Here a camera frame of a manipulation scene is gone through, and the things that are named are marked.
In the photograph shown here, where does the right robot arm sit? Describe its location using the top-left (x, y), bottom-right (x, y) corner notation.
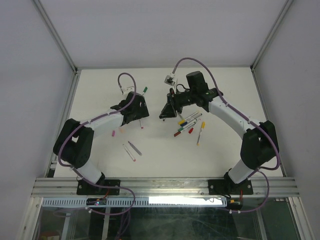
top-left (159, 71), bottom-right (279, 194)

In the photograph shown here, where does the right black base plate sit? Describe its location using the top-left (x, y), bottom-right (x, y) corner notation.
top-left (207, 179), bottom-right (254, 197)

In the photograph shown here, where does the grey slotted cable duct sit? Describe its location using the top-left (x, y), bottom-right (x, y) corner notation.
top-left (42, 196), bottom-right (227, 208)

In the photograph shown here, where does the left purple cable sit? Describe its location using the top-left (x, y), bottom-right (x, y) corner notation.
top-left (57, 72), bottom-right (137, 216)

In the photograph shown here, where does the pink cap acrylic marker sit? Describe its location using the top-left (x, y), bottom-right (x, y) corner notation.
top-left (139, 119), bottom-right (144, 130)

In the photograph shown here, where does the blue cap marker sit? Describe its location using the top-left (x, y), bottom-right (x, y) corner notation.
top-left (181, 113), bottom-right (203, 127)

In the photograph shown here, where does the left aluminium frame post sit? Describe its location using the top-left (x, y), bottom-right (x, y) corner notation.
top-left (31, 0), bottom-right (78, 74)

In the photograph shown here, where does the yellow cap long marker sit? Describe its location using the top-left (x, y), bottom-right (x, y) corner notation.
top-left (196, 121), bottom-right (206, 146)

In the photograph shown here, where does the purple cable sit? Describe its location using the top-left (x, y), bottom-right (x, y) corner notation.
top-left (172, 57), bottom-right (281, 215)
top-left (57, 72), bottom-right (137, 216)

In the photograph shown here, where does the green cap rainbow marker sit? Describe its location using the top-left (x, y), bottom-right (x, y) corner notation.
top-left (141, 86), bottom-right (148, 96)

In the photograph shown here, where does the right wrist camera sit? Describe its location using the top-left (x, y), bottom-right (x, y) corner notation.
top-left (164, 73), bottom-right (177, 87)

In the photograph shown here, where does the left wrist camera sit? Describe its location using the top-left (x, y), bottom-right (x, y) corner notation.
top-left (121, 86), bottom-right (135, 95)

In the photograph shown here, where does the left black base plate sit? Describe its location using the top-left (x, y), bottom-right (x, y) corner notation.
top-left (76, 178), bottom-right (121, 196)

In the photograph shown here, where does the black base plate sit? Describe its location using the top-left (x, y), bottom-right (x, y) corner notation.
top-left (207, 179), bottom-right (254, 197)
top-left (76, 178), bottom-right (121, 196)

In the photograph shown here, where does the aluminium mounting rail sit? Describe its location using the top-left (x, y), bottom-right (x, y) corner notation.
top-left (31, 176), bottom-right (300, 198)

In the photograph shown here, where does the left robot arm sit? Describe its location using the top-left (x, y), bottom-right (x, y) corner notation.
top-left (53, 91), bottom-right (150, 195)

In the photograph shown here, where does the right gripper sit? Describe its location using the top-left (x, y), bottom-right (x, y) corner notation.
top-left (159, 88), bottom-right (197, 119)

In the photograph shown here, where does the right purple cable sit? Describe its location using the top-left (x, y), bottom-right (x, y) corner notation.
top-left (172, 57), bottom-right (281, 215)

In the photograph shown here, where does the aluminium frame post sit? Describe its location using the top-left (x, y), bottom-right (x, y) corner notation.
top-left (31, 0), bottom-right (78, 74)
top-left (250, 0), bottom-right (295, 72)

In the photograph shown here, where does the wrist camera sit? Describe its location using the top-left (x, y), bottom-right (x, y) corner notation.
top-left (121, 86), bottom-right (135, 95)
top-left (164, 73), bottom-right (177, 87)

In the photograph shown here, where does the translucent grey highlighter pen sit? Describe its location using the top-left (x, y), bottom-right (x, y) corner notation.
top-left (128, 141), bottom-right (143, 156)

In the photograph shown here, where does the right aluminium frame post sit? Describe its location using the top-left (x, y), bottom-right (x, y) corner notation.
top-left (250, 0), bottom-right (295, 72)

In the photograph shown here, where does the magenta cap acrylic marker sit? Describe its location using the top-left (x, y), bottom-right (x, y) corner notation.
top-left (122, 144), bottom-right (136, 162)

